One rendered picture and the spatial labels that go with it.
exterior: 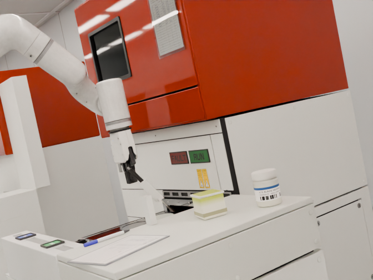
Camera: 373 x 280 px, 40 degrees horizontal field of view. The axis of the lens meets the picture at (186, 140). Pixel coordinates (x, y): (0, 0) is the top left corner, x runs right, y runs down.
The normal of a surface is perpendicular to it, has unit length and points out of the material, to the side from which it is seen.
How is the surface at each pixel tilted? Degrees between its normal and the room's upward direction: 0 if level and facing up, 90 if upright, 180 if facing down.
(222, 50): 90
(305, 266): 90
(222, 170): 90
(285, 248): 90
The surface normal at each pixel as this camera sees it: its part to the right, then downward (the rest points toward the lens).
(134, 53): -0.80, 0.19
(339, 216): 0.56, -0.07
